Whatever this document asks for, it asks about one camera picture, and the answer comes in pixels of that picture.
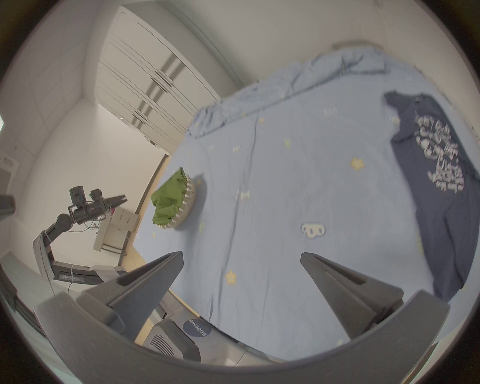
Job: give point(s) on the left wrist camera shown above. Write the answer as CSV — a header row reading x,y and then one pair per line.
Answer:
x,y
77,195

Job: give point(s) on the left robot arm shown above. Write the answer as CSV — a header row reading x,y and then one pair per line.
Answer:
x,y
45,243

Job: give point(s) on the dark blue printed T-shirt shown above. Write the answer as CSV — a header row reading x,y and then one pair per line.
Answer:
x,y
442,210

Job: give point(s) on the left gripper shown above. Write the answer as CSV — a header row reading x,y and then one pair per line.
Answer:
x,y
92,210

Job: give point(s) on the pale chest of drawers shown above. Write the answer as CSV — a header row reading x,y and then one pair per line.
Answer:
x,y
120,225

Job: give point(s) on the round woven basket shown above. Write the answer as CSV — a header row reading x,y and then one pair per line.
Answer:
x,y
189,202

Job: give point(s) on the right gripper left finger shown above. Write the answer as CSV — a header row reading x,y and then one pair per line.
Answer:
x,y
150,288

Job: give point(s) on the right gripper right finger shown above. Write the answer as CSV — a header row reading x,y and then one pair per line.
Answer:
x,y
337,296

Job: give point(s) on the green shorts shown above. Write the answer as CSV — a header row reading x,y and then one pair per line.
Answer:
x,y
168,195

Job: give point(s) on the white wardrobe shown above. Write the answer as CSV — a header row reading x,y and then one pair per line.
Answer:
x,y
150,75

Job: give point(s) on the pale blue quilt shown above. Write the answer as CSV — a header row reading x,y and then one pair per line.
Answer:
x,y
300,78

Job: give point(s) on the bed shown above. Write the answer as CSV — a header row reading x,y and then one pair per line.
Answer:
x,y
300,187

